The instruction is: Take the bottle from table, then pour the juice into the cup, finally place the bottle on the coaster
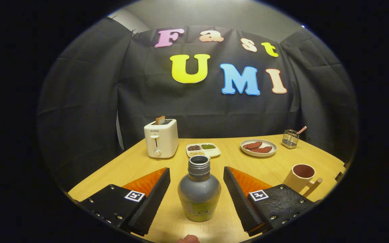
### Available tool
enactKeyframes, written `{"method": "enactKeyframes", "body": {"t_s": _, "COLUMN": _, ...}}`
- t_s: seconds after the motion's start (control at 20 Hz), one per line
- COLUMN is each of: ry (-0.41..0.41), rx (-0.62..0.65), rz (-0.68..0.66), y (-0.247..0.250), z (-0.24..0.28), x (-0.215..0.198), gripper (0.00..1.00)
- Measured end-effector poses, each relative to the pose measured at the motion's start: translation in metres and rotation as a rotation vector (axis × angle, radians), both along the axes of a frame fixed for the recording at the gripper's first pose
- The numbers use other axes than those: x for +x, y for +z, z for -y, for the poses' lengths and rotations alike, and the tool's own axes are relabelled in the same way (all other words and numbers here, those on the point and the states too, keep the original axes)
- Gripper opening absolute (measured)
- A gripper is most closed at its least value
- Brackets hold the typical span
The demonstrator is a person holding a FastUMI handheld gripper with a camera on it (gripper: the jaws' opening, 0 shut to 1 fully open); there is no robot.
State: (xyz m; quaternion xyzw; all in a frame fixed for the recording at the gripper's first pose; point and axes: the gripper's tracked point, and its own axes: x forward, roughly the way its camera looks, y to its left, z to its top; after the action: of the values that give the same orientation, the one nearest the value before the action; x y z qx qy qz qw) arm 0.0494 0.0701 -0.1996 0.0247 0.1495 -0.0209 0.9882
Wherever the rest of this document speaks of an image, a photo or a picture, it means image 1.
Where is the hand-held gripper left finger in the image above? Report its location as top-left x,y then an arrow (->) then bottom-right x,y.
80,168 -> 171,237

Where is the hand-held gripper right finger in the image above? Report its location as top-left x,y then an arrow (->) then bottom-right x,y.
223,166 -> 321,237

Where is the silver juice bottle green label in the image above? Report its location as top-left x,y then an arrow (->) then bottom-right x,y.
178,155 -> 222,222

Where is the cream cup wooden handle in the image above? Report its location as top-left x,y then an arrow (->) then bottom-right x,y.
283,164 -> 323,198

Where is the wooden table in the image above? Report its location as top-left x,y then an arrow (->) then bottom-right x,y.
67,134 -> 347,243

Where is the white toaster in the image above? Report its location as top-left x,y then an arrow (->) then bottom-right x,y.
144,119 -> 179,159

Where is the white round plate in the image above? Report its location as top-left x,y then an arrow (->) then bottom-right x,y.
240,139 -> 278,158

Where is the white divided dish of beans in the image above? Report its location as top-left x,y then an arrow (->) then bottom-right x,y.
186,143 -> 221,158

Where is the black backdrop cloth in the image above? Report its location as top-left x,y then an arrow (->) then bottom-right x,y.
36,17 -> 359,189

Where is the wire mesh utensil holder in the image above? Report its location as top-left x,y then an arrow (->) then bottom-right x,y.
281,130 -> 300,149

